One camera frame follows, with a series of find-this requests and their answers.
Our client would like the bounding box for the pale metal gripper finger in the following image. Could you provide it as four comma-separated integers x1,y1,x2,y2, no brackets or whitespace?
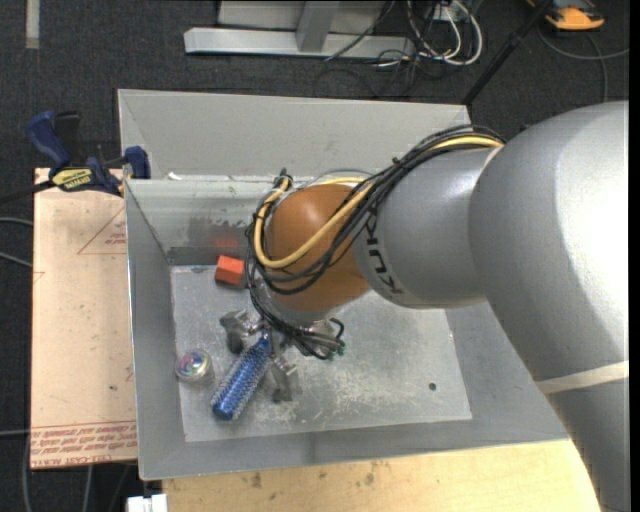
268,355,303,404
218,308,262,355

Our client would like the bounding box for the blue bristly brush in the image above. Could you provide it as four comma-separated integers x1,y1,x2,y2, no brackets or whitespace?
209,331,274,422

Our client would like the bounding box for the clear iridescent glass knob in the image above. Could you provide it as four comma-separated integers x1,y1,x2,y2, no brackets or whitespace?
173,347,217,387

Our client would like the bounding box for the orange-red block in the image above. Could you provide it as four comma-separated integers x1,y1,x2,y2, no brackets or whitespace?
214,254,247,290

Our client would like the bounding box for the grey metal bin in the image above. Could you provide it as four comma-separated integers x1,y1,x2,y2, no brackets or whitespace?
117,88,569,482

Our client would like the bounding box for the brown cardboard board, red print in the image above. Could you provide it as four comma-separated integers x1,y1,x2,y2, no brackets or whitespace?
29,167,139,471

